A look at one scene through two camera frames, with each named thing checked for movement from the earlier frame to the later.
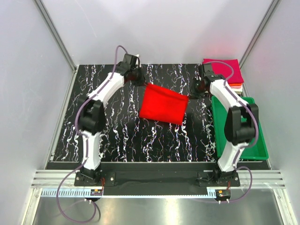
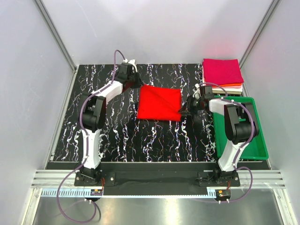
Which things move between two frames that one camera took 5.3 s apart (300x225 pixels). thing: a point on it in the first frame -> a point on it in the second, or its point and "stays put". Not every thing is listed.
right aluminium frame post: [257, 33] stays put
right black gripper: [193, 94] -> [186, 109]
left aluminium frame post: [52, 27] stays put
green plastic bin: [258, 151] stays put
